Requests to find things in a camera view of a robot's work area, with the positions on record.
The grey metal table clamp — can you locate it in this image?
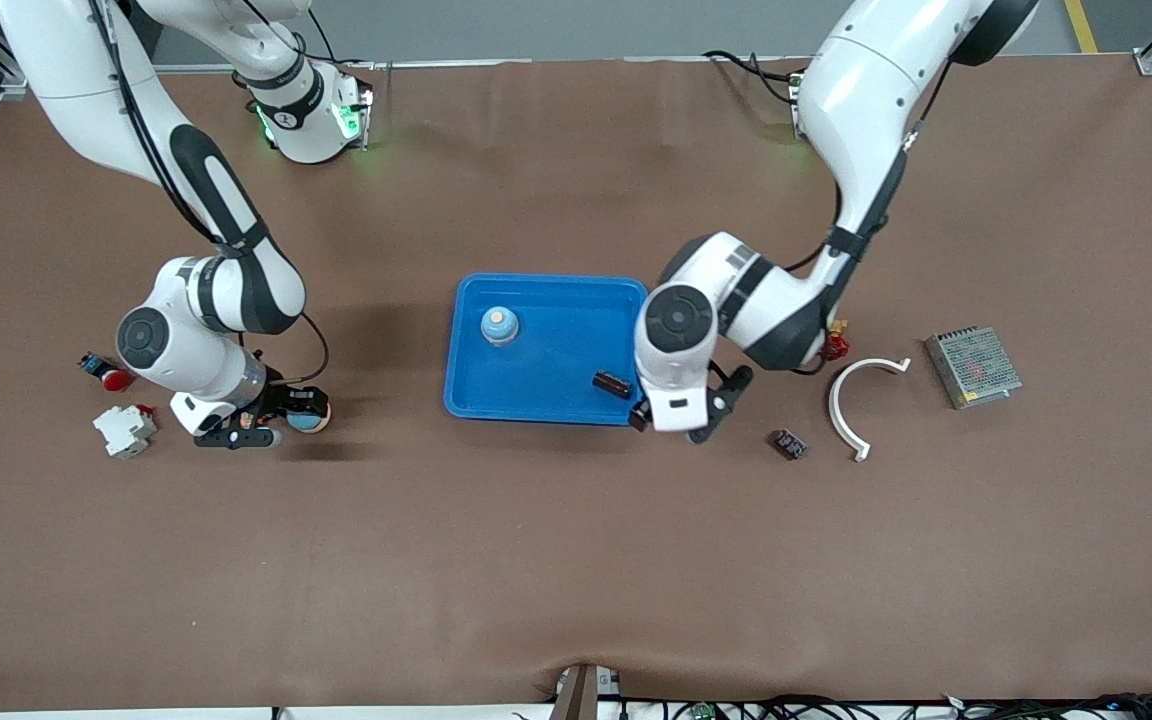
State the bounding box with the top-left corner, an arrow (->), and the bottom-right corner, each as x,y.
548,663 -> 624,720

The black right base cable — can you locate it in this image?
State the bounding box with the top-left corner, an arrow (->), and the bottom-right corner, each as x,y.
308,10 -> 377,71

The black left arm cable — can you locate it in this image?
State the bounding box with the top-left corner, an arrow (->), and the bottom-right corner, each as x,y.
784,60 -> 952,376

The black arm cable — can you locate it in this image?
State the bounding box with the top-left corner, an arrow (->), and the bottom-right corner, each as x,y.
784,60 -> 952,376
86,0 -> 330,389

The metal mesh power supply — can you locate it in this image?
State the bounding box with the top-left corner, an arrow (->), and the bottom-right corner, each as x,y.
925,326 -> 1024,411

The red push button blue base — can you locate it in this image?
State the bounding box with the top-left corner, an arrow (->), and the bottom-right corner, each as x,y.
78,352 -> 130,393

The silver table edge rail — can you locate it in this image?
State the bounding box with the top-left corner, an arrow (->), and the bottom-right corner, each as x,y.
151,58 -> 797,76

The white circuit breaker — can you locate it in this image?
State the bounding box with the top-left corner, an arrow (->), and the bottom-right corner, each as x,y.
92,403 -> 159,460

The blue plastic tray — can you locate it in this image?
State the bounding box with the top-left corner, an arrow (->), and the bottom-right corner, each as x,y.
443,273 -> 650,426

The black left base cable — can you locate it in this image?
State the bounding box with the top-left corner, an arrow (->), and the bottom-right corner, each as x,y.
703,48 -> 807,106

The white curved plastic bracket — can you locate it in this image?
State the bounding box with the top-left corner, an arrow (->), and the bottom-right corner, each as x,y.
828,357 -> 913,463

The black base cable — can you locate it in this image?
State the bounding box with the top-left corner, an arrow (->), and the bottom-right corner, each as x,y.
308,10 -> 377,71
703,48 -> 807,106

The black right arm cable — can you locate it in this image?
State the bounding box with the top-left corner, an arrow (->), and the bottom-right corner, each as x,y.
86,0 -> 330,389

